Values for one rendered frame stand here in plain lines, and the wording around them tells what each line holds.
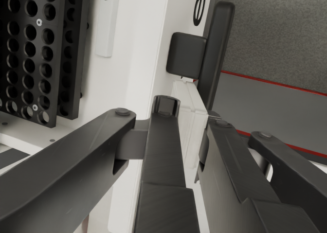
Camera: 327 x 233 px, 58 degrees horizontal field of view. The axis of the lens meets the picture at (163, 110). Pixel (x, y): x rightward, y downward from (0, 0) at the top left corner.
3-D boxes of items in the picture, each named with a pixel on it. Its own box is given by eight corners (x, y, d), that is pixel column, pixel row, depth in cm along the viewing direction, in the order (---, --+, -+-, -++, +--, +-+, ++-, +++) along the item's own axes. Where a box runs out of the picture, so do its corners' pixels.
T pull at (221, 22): (237, 4, 19) (234, 1, 17) (211, 114, 21) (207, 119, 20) (184, -5, 20) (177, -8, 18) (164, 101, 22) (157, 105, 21)
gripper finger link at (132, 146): (170, 169, 13) (100, 158, 12) (168, 127, 17) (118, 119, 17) (176, 137, 12) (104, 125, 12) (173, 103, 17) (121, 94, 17)
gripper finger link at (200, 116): (193, 110, 14) (209, 113, 14) (184, 80, 20) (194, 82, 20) (180, 168, 14) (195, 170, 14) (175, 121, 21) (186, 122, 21)
